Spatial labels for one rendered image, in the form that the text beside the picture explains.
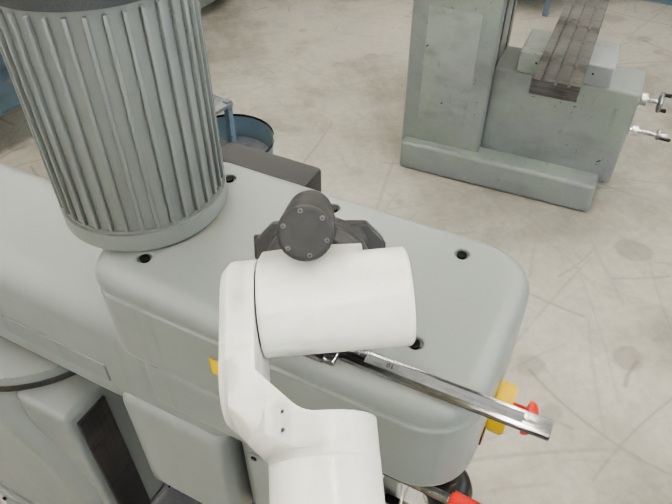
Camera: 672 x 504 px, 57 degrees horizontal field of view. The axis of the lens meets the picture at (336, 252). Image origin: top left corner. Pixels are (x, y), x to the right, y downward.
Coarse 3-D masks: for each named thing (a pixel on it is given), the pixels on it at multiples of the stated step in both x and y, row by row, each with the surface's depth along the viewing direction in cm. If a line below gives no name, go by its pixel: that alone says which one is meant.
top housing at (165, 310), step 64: (256, 192) 80; (128, 256) 71; (192, 256) 71; (448, 256) 71; (128, 320) 73; (192, 320) 66; (448, 320) 64; (512, 320) 65; (320, 384) 62; (384, 384) 59; (384, 448) 63; (448, 448) 61
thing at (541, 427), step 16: (336, 352) 60; (352, 352) 60; (368, 352) 60; (368, 368) 59; (384, 368) 59; (400, 368) 59; (416, 384) 57; (432, 384) 57; (448, 384) 57; (448, 400) 56; (464, 400) 56; (480, 400) 56; (496, 400) 56; (496, 416) 55; (512, 416) 55; (528, 416) 55; (528, 432) 54; (544, 432) 54
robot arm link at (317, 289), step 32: (320, 192) 46; (288, 224) 37; (320, 224) 37; (288, 256) 41; (320, 256) 37; (352, 256) 39; (384, 256) 39; (256, 288) 38; (288, 288) 38; (320, 288) 38; (352, 288) 38; (384, 288) 38; (256, 320) 39; (288, 320) 38; (320, 320) 38; (352, 320) 38; (384, 320) 38; (416, 320) 39; (288, 352) 39; (320, 352) 40
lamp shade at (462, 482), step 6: (462, 474) 92; (456, 480) 91; (462, 480) 92; (468, 480) 92; (438, 486) 91; (444, 486) 91; (450, 486) 91; (456, 486) 91; (462, 486) 91; (468, 486) 92; (450, 492) 91; (462, 492) 91; (468, 492) 92; (426, 498) 94; (432, 498) 92
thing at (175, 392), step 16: (160, 384) 82; (176, 384) 80; (192, 384) 78; (160, 400) 86; (176, 400) 83; (192, 400) 81; (208, 400) 78; (192, 416) 84; (208, 416) 81; (224, 432) 82
